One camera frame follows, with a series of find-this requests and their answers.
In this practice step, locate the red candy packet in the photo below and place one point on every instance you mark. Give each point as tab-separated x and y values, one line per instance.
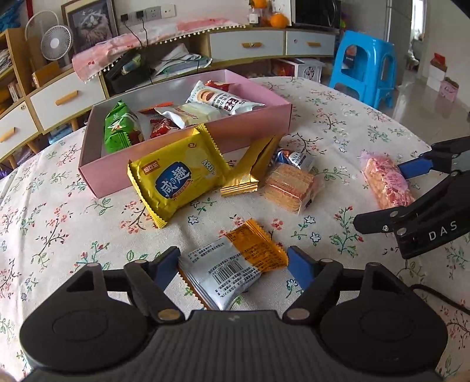
161	125

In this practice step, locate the yellow cracker packet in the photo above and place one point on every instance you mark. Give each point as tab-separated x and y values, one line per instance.
174	175

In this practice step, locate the gold foil snack bar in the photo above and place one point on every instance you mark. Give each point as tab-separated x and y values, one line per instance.
249	173

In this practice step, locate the blue plastic stool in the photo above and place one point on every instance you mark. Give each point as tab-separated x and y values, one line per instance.
374	72

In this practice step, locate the wooden tv cabinet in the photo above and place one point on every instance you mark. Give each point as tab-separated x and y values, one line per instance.
34	103

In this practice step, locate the clear wafer packet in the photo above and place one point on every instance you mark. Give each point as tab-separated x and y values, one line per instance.
291	188

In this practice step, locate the blue white small packet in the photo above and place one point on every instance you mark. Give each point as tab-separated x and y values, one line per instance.
304	162

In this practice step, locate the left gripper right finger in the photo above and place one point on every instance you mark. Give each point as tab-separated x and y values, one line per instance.
319	280

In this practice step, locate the cream yellow biscuit packet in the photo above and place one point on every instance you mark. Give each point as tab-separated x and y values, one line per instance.
189	114

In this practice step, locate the pink cloth runner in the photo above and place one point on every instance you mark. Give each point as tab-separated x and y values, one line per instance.
94	60

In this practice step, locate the orange white jam biscuit packet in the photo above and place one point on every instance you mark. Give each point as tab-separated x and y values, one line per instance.
154	108

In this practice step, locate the white desk fan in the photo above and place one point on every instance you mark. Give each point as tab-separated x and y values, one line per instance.
48	40

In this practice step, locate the red white packet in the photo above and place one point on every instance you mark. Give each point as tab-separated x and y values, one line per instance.
222	86

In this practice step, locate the framed cat picture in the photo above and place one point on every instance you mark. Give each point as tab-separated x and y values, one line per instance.
90	21

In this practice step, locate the white decorated box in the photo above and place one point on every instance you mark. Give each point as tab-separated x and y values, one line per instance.
306	68

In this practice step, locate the pale green cookie packet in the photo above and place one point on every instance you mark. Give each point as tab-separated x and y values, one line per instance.
222	100

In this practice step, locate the floral tablecloth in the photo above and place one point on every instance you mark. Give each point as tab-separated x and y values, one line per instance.
52	224

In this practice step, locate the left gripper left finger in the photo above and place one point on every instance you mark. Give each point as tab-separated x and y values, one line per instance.
148	281

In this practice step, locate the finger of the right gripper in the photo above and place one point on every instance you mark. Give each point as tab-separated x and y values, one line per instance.
445	157
455	186

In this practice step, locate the orange silver snack packet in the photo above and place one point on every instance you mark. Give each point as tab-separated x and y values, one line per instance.
219	272

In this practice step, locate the black storage basket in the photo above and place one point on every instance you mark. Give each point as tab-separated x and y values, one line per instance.
129	71

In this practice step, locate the green snack packet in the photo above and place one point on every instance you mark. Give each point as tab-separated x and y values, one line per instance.
121	128

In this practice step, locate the orange fruit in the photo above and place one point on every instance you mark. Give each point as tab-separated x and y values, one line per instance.
259	4
278	21

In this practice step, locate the pink rice cracker packet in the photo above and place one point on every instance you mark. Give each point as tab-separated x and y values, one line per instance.
385	180

